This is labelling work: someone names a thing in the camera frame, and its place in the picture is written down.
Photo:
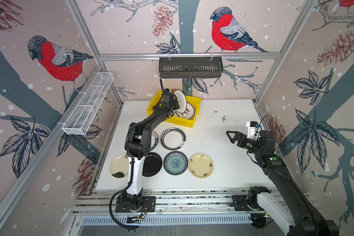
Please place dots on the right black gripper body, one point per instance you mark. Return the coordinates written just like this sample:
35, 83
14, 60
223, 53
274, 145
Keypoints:
251, 145

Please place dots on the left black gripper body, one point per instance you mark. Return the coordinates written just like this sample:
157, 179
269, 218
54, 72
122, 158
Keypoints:
175, 105

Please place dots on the white plate thin dark rim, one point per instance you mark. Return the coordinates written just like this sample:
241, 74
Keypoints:
181, 101

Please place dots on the white plate red characters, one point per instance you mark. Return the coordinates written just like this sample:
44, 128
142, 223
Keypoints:
188, 114

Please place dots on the medium green rimmed white plate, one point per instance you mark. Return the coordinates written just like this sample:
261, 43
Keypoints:
173, 139

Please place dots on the cream floral round plate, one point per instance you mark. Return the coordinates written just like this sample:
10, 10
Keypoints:
200, 165

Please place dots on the teal patterned round plate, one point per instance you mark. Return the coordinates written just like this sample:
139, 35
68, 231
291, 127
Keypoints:
175, 163

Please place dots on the black round plate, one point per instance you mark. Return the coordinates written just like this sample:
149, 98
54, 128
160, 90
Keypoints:
152, 164

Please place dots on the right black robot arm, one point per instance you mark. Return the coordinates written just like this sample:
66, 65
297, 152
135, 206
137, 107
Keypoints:
299, 217

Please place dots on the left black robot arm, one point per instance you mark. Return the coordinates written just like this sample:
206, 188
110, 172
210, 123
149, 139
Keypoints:
138, 140

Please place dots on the dark lettered rim white plate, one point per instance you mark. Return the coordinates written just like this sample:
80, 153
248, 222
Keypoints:
155, 140

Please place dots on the cream plate dark smudge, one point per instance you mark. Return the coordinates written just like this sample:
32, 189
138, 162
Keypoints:
119, 166

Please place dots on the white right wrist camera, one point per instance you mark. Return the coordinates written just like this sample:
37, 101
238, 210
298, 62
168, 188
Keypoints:
252, 127

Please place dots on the black hanging wall basket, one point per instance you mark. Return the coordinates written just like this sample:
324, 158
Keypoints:
190, 67

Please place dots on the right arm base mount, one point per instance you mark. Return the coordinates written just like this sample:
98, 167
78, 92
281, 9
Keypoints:
245, 203

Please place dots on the white wire mesh shelf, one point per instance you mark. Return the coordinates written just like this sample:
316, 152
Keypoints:
83, 114

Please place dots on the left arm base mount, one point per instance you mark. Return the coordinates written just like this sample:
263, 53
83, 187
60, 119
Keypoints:
134, 205

